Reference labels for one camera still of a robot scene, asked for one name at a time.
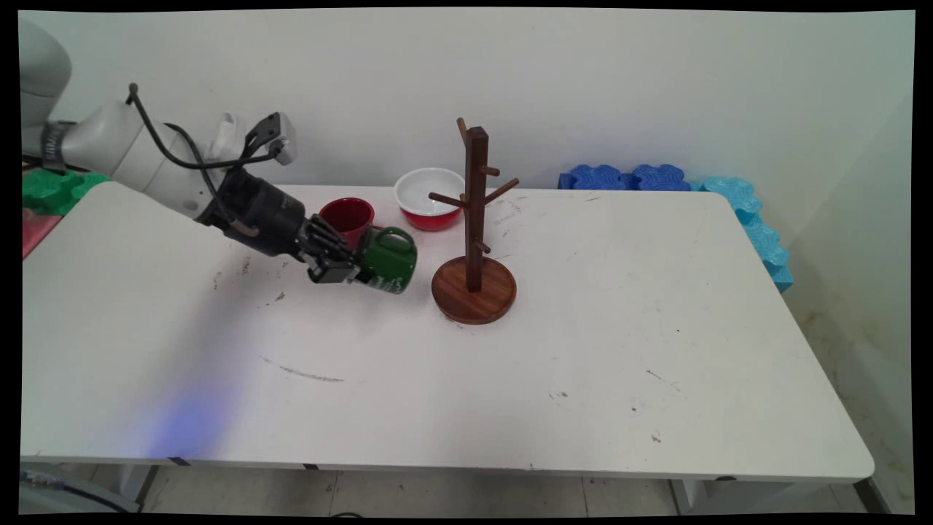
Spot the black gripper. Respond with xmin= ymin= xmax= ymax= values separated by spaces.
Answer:
xmin=195 ymin=168 xmax=363 ymax=286

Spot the green enamel mug white print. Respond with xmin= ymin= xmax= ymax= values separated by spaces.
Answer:
xmin=353 ymin=226 xmax=419 ymax=295

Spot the red enamel mug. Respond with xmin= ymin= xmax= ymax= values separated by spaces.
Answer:
xmin=318 ymin=197 xmax=377 ymax=250

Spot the red bowl white inside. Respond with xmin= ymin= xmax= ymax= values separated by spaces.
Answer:
xmin=394 ymin=167 xmax=468 ymax=233

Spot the dark wooden mug tree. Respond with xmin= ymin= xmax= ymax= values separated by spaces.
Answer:
xmin=428 ymin=117 xmax=520 ymax=326

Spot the green foam mat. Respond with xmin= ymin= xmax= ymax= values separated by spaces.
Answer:
xmin=22 ymin=169 xmax=112 ymax=217

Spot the pink foam mat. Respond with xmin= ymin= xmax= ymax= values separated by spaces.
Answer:
xmin=22 ymin=208 xmax=63 ymax=260

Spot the metal table leg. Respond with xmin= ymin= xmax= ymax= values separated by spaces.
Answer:
xmin=134 ymin=465 xmax=163 ymax=511
xmin=851 ymin=478 xmax=891 ymax=515

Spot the dark blue foam mat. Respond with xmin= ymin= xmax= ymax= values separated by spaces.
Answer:
xmin=558 ymin=163 xmax=693 ymax=193

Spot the light blue foam mat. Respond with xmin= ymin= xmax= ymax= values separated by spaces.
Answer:
xmin=692 ymin=176 xmax=795 ymax=294

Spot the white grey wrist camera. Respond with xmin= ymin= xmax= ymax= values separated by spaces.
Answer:
xmin=211 ymin=111 xmax=299 ymax=174

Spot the black camera cable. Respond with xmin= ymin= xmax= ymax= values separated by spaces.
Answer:
xmin=125 ymin=82 xmax=284 ymax=227

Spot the black velcro strap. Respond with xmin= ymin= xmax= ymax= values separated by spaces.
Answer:
xmin=39 ymin=120 xmax=68 ymax=173

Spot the black cable with connector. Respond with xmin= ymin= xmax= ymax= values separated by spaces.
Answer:
xmin=20 ymin=470 xmax=141 ymax=513

